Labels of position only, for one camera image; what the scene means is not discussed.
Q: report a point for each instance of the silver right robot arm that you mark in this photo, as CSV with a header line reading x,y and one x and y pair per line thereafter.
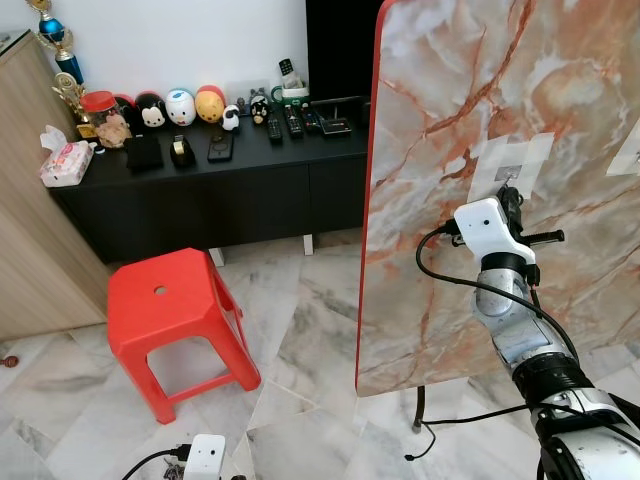
x,y
525,335

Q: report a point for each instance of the orange marble pattern board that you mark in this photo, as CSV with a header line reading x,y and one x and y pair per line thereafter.
x,y
500,90

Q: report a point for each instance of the black board stand leg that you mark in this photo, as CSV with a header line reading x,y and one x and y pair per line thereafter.
x,y
419,405

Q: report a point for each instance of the black television screen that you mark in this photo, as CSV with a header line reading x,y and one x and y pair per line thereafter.
x,y
340,45

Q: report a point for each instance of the green mug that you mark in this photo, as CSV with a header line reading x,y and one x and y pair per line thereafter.
x,y
293,92

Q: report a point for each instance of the black penguin figure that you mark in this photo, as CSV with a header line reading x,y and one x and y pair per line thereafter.
x,y
260,110

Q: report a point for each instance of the black TV console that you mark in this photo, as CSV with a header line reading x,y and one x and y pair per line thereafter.
x,y
230,200

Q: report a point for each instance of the panda figure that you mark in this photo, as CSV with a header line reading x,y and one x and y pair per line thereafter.
x,y
231,118

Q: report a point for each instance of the black phone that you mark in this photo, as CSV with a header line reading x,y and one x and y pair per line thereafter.
x,y
221,147

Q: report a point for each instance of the yellow round plush toy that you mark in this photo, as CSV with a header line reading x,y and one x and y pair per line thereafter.
x,y
210,104

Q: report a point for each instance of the black tape dispenser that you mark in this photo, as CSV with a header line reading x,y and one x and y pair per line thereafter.
x,y
182,150

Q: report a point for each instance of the white round plush toy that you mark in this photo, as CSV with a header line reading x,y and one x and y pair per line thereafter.
x,y
181,107

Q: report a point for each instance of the red plastic stool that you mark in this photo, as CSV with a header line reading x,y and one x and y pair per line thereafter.
x,y
165,300

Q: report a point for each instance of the black fabric pouch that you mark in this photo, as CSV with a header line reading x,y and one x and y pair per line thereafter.
x,y
144,152

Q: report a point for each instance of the black white mouse plush toy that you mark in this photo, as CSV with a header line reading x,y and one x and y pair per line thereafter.
x,y
151,112

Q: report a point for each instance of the clear snack jar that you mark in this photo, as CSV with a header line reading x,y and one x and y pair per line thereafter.
x,y
105,120

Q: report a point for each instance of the pink white tissue pack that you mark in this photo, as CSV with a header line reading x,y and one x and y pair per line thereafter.
x,y
66,162

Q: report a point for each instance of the light wooden cabinet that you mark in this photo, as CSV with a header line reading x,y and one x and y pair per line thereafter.
x,y
35,230

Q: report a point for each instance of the blue gold trophy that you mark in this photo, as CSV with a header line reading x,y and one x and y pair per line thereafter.
x,y
58,40

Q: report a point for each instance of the small brown wooden piece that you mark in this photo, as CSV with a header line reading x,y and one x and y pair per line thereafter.
x,y
8,358

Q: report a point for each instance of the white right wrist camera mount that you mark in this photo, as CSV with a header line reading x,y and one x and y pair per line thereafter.
x,y
485,228

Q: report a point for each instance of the taped adhesive wall hook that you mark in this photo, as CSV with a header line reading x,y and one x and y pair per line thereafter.
x,y
625,150
535,155

